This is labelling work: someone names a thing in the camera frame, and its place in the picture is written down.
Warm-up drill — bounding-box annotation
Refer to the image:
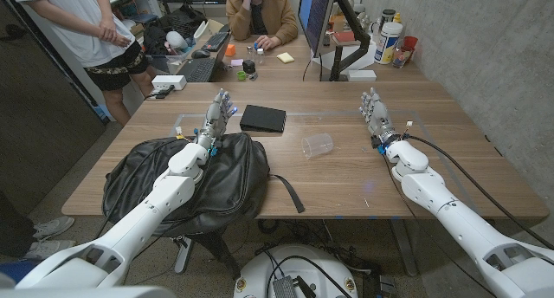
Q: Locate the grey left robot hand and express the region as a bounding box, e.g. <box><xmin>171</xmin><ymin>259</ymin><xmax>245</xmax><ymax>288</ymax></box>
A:
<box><xmin>203</xmin><ymin>88</ymin><xmax>239</xmax><ymax>139</ymax></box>

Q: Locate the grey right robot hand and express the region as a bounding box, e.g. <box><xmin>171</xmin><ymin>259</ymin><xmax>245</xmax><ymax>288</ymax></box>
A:
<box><xmin>358</xmin><ymin>87</ymin><xmax>395</xmax><ymax>139</ymax></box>

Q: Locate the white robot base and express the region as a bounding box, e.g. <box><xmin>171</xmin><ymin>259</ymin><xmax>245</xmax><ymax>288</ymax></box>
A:
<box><xmin>233</xmin><ymin>244</ymin><xmax>359</xmax><ymax>298</ymax></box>

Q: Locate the black leather backpack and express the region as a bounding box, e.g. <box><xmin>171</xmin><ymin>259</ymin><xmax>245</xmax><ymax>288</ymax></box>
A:
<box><xmin>101</xmin><ymin>132</ymin><xmax>306</xmax><ymax>238</ymax></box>

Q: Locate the clear plastic cup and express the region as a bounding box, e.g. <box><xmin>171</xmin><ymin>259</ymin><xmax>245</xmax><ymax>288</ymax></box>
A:
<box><xmin>300</xmin><ymin>133</ymin><xmax>335</xmax><ymax>160</ymax></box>

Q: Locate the dark thermos cup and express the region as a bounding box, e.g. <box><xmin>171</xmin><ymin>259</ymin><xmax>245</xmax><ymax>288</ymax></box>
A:
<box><xmin>378</xmin><ymin>9</ymin><xmax>397</xmax><ymax>30</ymax></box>

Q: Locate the black rectangular box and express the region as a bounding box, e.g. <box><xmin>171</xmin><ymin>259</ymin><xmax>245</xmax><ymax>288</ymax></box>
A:
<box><xmin>239</xmin><ymin>104</ymin><xmax>287</xmax><ymax>133</ymax></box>

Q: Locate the flat white box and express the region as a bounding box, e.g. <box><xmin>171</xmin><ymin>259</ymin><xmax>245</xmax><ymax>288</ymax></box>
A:
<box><xmin>345</xmin><ymin>68</ymin><xmax>378</xmax><ymax>83</ymax></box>

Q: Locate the white power strip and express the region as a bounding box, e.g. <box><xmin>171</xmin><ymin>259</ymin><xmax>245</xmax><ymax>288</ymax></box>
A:
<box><xmin>151</xmin><ymin>74</ymin><xmax>188</xmax><ymax>92</ymax></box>

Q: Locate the clear glass tumbler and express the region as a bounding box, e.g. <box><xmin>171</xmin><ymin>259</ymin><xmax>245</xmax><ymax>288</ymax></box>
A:
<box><xmin>391</xmin><ymin>45</ymin><xmax>412</xmax><ymax>69</ymax></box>

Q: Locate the clear plastic bin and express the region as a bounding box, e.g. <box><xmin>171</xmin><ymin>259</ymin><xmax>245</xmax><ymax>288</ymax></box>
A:
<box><xmin>146</xmin><ymin>50</ymin><xmax>192</xmax><ymax>75</ymax></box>

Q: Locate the white wipes canister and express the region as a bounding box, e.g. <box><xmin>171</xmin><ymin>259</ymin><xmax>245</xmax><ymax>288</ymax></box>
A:
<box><xmin>374</xmin><ymin>22</ymin><xmax>404</xmax><ymax>66</ymax></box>

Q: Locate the black keyboard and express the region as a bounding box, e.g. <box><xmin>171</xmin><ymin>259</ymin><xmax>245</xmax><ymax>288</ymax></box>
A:
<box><xmin>202</xmin><ymin>30</ymin><xmax>230</xmax><ymax>53</ymax></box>

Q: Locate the red book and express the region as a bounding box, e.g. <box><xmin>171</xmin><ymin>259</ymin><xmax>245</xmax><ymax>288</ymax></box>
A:
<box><xmin>331</xmin><ymin>30</ymin><xmax>357</xmax><ymax>44</ymax></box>

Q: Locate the black bag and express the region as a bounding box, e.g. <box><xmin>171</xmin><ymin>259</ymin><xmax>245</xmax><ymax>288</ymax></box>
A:
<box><xmin>142</xmin><ymin>3</ymin><xmax>209</xmax><ymax>56</ymax></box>

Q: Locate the person in tan jacket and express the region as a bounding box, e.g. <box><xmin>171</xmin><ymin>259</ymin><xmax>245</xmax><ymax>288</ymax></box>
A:
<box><xmin>225</xmin><ymin>0</ymin><xmax>300</xmax><ymax>51</ymax></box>

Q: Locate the computer monitor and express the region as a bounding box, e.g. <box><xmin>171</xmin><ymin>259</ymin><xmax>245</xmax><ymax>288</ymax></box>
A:
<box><xmin>298</xmin><ymin>0</ymin><xmax>338</xmax><ymax>59</ymax></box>

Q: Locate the grey table leg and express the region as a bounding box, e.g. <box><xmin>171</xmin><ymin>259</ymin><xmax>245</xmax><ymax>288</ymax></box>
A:
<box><xmin>391</xmin><ymin>218</ymin><xmax>419</xmax><ymax>277</ymax></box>

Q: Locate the white table leg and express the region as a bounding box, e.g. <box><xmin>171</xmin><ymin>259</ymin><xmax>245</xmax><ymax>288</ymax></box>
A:
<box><xmin>174</xmin><ymin>236</ymin><xmax>195</xmax><ymax>275</ymax></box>

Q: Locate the person in white t-shirt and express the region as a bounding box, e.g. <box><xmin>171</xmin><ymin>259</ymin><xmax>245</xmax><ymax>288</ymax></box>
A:
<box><xmin>7</xmin><ymin>0</ymin><xmax>159</xmax><ymax>126</ymax></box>

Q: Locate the dark partition panel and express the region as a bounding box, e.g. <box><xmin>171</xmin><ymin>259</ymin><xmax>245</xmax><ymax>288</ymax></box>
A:
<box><xmin>0</xmin><ymin>0</ymin><xmax>109</xmax><ymax>215</ymax></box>

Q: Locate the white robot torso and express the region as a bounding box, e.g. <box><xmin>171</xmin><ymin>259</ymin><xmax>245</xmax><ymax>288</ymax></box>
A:
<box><xmin>0</xmin><ymin>285</ymin><xmax>177</xmax><ymax>298</ymax></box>

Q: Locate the person in dark trousers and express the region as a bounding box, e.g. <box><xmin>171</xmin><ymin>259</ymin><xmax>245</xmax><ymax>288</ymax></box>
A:
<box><xmin>0</xmin><ymin>190</ymin><xmax>77</xmax><ymax>261</ymax></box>

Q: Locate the blue floor object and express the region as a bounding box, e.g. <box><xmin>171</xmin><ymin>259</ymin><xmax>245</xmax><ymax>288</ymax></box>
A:
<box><xmin>0</xmin><ymin>259</ymin><xmax>34</xmax><ymax>286</ymax></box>

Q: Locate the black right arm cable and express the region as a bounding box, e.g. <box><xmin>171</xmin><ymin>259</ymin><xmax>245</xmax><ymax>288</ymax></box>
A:
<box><xmin>402</xmin><ymin>120</ymin><xmax>554</xmax><ymax>250</ymax></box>

